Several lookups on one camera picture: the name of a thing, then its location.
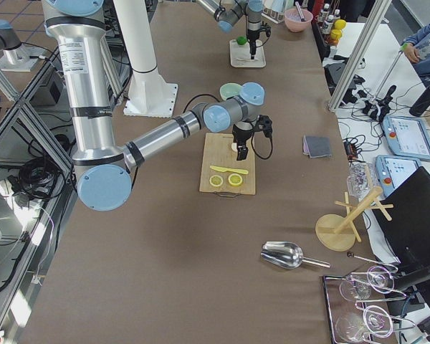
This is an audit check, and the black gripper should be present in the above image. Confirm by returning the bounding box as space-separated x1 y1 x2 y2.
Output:
247 21 261 59
232 122 254 160

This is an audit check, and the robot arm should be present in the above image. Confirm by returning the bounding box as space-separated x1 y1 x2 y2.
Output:
42 1 271 211
196 0 263 59

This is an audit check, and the pink bowl with ice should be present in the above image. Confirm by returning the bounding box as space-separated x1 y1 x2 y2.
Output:
284 8 313 32

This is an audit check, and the light green bowl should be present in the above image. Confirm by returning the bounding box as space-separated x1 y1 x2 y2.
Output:
219 82 242 100

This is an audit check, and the metal tube in bowl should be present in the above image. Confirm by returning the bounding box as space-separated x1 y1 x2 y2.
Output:
295 1 305 22

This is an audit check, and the green lime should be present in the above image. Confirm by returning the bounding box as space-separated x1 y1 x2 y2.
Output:
236 36 247 46

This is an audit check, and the beige rabbit serving tray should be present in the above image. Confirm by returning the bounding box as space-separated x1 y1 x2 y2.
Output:
229 39 266 68

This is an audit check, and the yellow plastic knife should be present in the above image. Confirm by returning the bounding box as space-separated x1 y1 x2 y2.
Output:
209 165 249 175

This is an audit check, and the thick lemon half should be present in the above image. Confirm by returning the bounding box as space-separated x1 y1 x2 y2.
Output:
228 173 243 187

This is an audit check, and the bamboo cutting board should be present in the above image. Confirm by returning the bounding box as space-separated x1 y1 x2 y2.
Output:
199 133 256 196

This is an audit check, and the thin lemon slice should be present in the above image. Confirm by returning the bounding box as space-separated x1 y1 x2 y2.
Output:
209 175 224 188

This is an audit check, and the grey folded cloth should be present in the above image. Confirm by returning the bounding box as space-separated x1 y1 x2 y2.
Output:
302 135 332 158

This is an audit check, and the metal scoop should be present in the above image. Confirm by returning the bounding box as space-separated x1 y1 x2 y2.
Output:
260 242 331 269

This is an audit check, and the wooden mug tree stand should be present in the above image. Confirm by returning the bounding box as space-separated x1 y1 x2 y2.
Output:
315 186 393 252

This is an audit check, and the teach pendant near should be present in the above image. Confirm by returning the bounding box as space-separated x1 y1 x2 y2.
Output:
375 155 421 196

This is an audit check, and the teach pendant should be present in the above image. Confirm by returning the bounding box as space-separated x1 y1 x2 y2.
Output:
375 155 421 196
382 115 430 161

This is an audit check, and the teach pendant far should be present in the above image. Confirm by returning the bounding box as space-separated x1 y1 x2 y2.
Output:
382 115 430 161

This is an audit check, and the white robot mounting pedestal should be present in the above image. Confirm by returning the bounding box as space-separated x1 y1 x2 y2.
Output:
114 0 178 118

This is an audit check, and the aluminium frame post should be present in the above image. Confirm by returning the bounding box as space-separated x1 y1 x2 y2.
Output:
328 0 392 112

